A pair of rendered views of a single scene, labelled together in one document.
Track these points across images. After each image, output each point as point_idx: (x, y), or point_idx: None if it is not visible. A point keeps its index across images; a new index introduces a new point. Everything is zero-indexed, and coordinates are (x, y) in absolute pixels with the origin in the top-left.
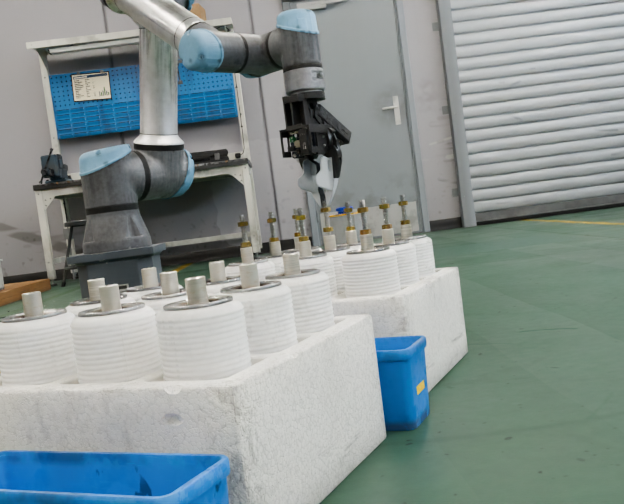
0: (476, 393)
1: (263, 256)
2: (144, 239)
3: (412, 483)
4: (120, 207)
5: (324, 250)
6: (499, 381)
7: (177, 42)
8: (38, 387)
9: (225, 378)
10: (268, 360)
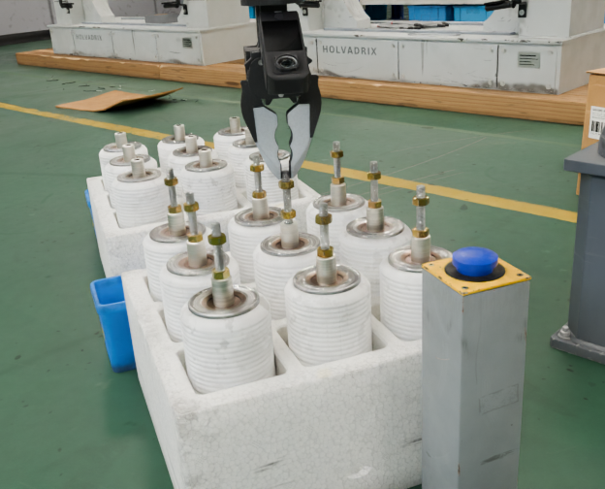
0: (87, 417)
1: (390, 221)
2: None
3: (64, 306)
4: None
5: (305, 244)
6: (74, 452)
7: None
8: None
9: (100, 179)
10: (99, 189)
